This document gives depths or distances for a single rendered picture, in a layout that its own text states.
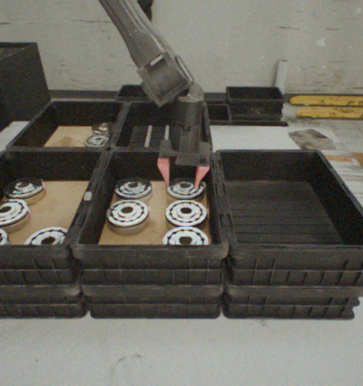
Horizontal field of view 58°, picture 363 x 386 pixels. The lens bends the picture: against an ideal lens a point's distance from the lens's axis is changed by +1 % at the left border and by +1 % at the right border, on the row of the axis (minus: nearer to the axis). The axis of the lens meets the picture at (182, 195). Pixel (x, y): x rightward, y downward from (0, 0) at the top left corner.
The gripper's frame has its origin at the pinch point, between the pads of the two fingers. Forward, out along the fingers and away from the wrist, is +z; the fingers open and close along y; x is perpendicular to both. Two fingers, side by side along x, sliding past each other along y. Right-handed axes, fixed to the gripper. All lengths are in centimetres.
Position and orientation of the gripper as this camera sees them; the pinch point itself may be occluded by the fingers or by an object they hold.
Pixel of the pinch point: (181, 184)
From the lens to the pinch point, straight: 72.3
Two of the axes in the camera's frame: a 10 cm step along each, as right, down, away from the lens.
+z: -0.7, 8.4, 5.4
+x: -0.3, 5.4, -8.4
